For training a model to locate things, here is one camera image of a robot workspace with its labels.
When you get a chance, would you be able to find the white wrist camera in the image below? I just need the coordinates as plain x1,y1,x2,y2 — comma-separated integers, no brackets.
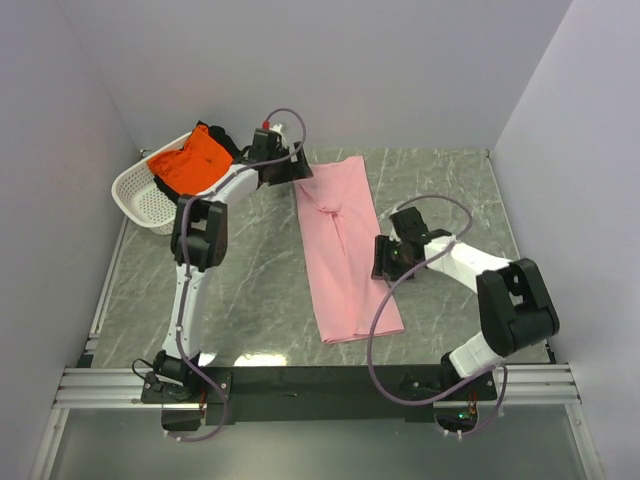
262,120,287,136
389,204,407,216

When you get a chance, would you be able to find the orange t shirt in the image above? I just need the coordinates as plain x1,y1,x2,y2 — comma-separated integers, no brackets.
146,124,235,196

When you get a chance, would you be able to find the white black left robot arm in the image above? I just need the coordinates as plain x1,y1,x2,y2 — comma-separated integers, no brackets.
152,126,313,400

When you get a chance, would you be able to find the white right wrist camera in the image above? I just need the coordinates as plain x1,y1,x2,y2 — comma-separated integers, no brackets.
389,204,407,216

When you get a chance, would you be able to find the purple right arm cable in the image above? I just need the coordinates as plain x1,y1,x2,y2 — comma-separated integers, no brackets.
367,194,509,436

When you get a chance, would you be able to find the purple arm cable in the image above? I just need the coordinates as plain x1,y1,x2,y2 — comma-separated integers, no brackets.
174,107,307,444
367,194,509,436

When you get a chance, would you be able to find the pink t shirt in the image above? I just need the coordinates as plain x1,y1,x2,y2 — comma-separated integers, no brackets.
294,156,389,344

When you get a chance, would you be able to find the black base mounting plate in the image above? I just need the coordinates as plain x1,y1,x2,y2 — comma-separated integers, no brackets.
141,365,497,431

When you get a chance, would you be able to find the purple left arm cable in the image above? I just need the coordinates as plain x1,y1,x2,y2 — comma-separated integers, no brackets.
174,107,307,444

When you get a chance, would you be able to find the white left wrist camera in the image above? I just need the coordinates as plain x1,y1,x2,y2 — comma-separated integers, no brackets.
262,120,287,136

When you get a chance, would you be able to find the white perforated plastic basket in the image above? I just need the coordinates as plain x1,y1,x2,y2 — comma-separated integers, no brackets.
111,132,190,235

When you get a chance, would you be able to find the black t shirt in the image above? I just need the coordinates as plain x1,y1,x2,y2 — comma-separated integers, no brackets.
153,119,246,196

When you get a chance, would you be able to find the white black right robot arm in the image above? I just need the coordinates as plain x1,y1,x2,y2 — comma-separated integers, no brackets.
372,207,560,389

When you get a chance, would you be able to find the aluminium extrusion rail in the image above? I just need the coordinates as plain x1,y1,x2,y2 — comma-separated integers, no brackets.
52,367,169,409

